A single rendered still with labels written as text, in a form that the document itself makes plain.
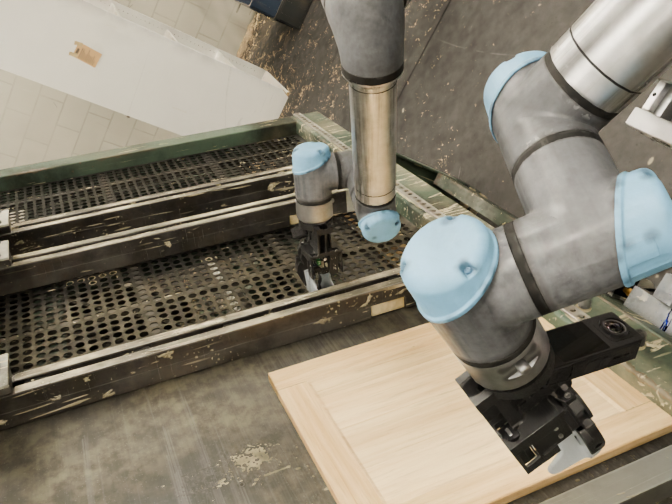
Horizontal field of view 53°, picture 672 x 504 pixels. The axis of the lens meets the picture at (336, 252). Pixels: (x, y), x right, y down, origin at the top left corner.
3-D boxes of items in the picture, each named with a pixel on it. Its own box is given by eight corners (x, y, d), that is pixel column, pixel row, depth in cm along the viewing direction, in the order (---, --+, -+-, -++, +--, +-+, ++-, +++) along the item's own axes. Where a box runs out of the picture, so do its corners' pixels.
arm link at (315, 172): (337, 150, 127) (292, 156, 126) (339, 203, 133) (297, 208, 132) (329, 137, 134) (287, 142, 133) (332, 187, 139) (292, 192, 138)
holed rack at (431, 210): (611, 333, 126) (611, 331, 126) (598, 338, 125) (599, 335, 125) (300, 114, 261) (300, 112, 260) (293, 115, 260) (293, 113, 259)
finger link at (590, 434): (569, 433, 68) (543, 392, 63) (583, 422, 68) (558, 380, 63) (599, 467, 65) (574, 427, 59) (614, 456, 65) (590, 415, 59)
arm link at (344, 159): (395, 203, 133) (341, 210, 132) (382, 166, 140) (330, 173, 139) (399, 173, 127) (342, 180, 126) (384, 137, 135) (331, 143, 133)
